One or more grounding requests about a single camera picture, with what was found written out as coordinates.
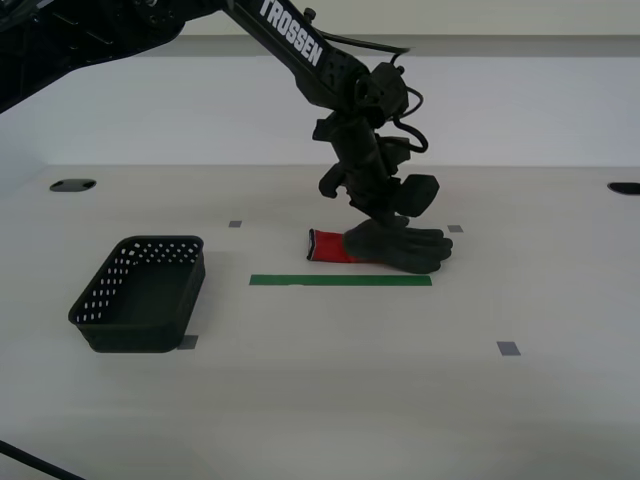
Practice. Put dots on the black glove with red cuff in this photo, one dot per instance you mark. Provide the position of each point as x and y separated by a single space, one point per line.
415 247

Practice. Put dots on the black perforated plastic basket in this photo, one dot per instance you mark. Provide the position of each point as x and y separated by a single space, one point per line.
140 300

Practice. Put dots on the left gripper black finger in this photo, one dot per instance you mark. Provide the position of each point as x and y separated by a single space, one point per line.
417 195
331 182

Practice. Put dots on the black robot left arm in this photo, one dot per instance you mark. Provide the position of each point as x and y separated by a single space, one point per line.
290 40

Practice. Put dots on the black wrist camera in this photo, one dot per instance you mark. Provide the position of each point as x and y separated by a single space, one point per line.
396 150

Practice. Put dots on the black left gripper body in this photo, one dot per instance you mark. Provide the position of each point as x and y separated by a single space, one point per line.
357 150

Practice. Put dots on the green tape strip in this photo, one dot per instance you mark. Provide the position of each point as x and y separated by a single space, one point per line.
340 281

